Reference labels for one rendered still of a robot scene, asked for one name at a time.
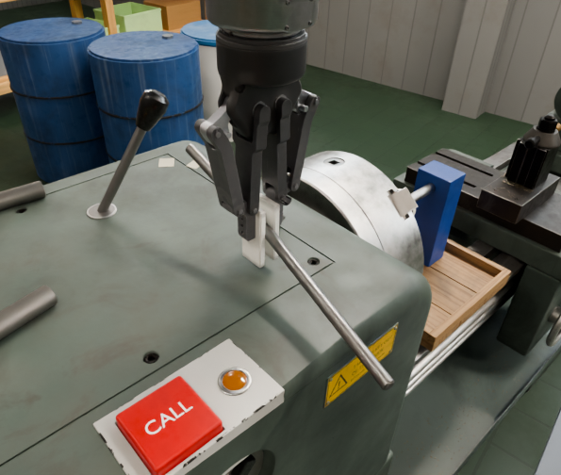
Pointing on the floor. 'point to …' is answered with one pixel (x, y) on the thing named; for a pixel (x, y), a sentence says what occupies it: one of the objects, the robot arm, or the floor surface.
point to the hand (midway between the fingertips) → (260, 230)
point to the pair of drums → (96, 90)
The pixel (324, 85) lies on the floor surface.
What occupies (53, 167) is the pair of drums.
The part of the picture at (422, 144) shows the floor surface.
